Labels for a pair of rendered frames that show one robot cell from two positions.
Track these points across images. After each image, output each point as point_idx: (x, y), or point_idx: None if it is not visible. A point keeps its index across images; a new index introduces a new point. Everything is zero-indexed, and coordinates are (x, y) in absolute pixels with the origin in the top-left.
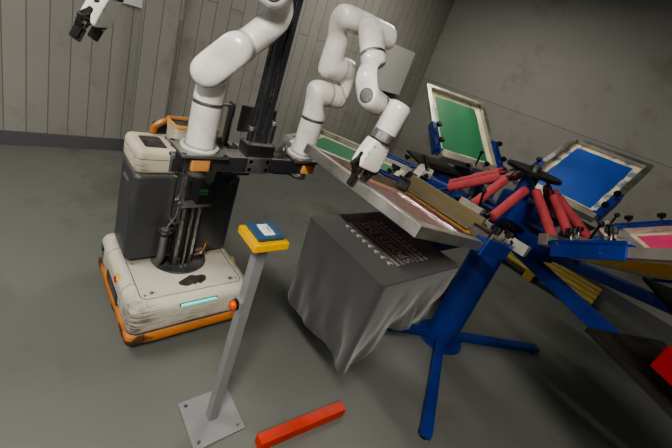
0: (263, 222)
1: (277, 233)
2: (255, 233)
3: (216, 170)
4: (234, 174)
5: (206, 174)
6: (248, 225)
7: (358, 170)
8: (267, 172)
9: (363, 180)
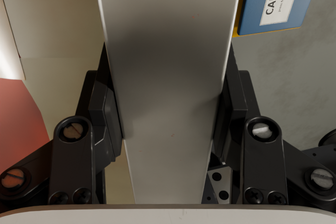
0: (262, 29)
1: None
2: None
3: (323, 148)
4: (217, 167)
5: (325, 139)
6: (304, 17)
7: (283, 170)
8: (208, 173)
9: (114, 112)
